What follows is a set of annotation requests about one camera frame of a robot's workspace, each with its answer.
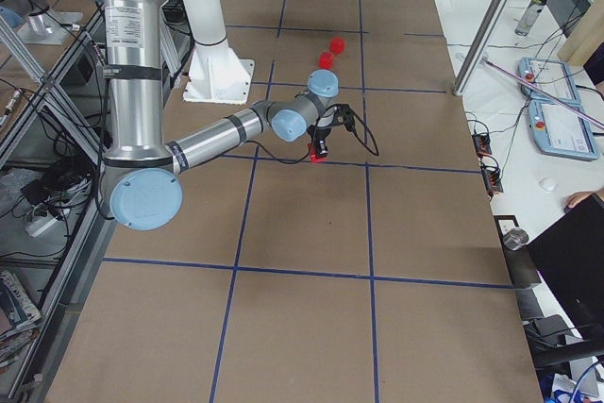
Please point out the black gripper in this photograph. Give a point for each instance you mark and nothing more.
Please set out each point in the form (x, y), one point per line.
(321, 135)

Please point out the red block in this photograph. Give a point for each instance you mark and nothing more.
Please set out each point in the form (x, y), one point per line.
(326, 60)
(313, 157)
(337, 45)

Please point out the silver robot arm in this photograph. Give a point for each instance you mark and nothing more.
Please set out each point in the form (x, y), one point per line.
(141, 168)

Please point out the person hand on table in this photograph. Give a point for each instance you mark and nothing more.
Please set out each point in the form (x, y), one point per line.
(575, 198)

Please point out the orange black electronics box upper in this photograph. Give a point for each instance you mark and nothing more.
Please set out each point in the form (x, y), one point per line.
(482, 144)

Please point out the orange black electronics box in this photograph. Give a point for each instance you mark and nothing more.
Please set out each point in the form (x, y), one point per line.
(492, 179)
(482, 144)

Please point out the orange black electronics box lower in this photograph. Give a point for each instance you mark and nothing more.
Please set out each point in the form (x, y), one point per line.
(492, 179)

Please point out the metal cup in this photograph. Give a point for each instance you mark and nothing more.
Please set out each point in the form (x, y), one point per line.
(515, 239)

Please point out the lower teach pendant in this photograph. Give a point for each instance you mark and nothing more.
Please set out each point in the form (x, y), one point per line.
(558, 132)

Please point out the teach pendant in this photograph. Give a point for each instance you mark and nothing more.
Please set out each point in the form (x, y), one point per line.
(551, 76)
(558, 132)

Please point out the upper teach pendant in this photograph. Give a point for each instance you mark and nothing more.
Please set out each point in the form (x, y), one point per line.
(551, 76)

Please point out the clear plastic bottle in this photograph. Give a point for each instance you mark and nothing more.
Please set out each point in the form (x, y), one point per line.
(529, 17)

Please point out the black laptop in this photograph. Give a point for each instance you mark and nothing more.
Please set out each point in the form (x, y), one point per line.
(569, 257)

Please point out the white power strip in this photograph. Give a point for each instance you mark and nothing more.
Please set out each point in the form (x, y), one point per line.
(41, 224)

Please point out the magazine stack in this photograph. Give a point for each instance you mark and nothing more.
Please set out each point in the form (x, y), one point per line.
(19, 319)

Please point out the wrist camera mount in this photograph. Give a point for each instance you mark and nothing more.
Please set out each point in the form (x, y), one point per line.
(344, 116)

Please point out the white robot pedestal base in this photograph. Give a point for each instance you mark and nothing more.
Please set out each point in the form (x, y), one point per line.
(216, 74)

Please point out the aluminium frame post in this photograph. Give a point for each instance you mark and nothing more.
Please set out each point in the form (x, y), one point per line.
(478, 45)

